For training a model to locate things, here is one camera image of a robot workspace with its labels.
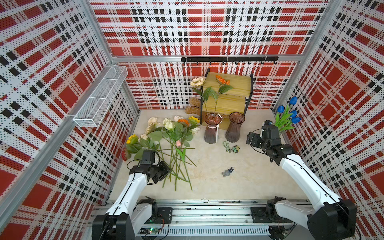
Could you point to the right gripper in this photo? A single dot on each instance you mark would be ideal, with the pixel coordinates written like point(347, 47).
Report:
point(256, 137)

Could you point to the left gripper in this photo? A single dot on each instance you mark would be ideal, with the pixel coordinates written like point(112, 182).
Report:
point(165, 170)

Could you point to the yellow flower back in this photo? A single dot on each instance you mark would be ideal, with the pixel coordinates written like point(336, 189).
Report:
point(194, 120)

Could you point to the orange gerbera flower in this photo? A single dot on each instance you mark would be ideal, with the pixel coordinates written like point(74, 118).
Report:
point(224, 86)

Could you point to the cream rose flower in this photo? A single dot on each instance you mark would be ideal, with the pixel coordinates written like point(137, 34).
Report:
point(197, 86)

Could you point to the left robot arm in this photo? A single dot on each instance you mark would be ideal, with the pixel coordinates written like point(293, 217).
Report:
point(126, 204)

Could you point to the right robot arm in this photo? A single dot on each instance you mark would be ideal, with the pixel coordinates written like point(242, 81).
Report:
point(331, 217)

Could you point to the brown ribbed glass vase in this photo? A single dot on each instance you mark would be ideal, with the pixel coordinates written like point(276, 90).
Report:
point(233, 132)

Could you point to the white rose in pile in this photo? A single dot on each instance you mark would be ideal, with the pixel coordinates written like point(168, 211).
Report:
point(168, 124)

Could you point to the pink ribbed glass vase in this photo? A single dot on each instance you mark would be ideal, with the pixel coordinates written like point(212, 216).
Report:
point(213, 121)

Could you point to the bamboo two-tier shelf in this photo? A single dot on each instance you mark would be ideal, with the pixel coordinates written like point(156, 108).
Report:
point(235, 100)

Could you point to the brown teddy bear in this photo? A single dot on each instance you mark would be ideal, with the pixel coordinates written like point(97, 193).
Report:
point(194, 107)

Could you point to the green keychain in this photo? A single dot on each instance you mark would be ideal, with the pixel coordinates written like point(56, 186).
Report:
point(234, 149)

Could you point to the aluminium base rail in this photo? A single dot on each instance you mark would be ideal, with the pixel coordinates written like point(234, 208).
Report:
point(204, 218)

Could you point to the black hook rail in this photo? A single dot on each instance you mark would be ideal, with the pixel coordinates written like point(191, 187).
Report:
point(260, 59)

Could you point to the white wire wall basket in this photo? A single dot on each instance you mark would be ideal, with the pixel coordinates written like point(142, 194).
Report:
point(93, 111)

